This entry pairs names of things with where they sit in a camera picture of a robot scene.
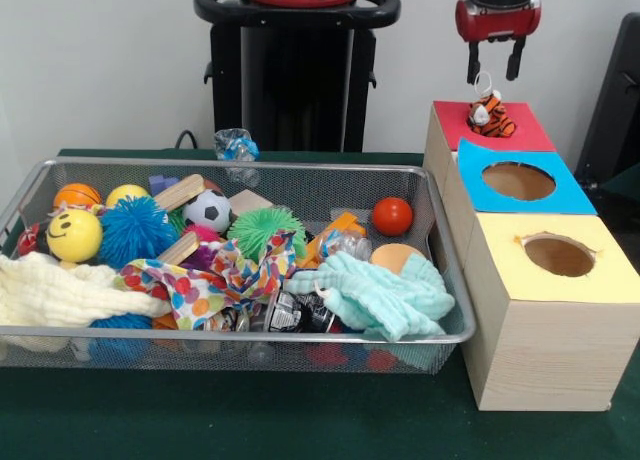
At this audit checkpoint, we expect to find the orange flat plastic toy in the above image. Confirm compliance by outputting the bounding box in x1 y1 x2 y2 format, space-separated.
296 214 373 271

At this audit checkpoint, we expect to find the crushed clear plastic bottle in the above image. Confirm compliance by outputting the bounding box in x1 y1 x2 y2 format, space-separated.
214 128 261 187

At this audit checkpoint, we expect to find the shallow clear mesh bin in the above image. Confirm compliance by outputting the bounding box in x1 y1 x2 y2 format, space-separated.
0 156 476 376

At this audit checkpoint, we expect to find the wooden box with three holes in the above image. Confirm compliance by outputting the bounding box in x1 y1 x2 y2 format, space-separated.
424 101 640 413

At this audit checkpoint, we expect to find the mint green cloth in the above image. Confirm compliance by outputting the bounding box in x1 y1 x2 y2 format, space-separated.
285 250 457 343

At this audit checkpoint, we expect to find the green furry monster toy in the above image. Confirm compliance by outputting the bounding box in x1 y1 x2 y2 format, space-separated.
227 206 307 261

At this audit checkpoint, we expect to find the colourful polka dot cloth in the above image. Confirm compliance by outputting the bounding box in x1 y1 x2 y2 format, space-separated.
118 230 298 331

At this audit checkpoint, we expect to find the red ball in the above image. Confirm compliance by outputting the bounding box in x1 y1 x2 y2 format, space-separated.
373 197 414 238

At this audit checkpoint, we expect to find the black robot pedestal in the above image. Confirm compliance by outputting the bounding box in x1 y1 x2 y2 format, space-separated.
194 0 402 153

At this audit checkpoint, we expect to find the large yellow ball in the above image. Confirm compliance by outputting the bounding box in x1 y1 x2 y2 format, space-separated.
47 208 104 264

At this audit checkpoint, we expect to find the orange striped tiger plush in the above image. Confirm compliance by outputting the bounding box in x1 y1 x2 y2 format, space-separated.
466 72 519 139

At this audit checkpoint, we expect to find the black stand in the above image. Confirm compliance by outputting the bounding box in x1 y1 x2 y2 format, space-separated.
580 13 640 196

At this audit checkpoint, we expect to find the orange toy basketball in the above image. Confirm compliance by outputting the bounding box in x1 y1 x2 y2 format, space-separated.
55 183 104 211

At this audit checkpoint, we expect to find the toy hamburger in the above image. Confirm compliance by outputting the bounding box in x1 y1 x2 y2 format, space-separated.
370 242 426 276

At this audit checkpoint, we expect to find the cream yellow cloth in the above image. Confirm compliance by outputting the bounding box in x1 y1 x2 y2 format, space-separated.
0 252 171 328

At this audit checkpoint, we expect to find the dark green table cloth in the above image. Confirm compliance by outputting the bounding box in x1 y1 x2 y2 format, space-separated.
0 148 640 460

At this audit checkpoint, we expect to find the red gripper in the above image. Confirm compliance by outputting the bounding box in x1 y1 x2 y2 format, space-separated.
455 0 543 86

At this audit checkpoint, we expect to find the blue spiky ball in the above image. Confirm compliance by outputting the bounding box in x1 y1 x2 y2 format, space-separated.
98 194 181 271
90 313 154 331

